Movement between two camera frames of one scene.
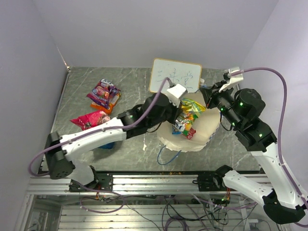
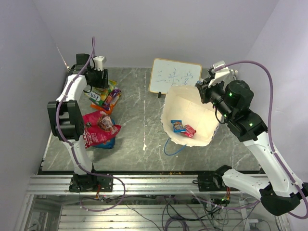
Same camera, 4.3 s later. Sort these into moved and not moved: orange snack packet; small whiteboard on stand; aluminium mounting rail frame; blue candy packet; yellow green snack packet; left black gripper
Moved: left black gripper; yellow green snack packet
Not moved: orange snack packet; small whiteboard on stand; aluminium mounting rail frame; blue candy packet
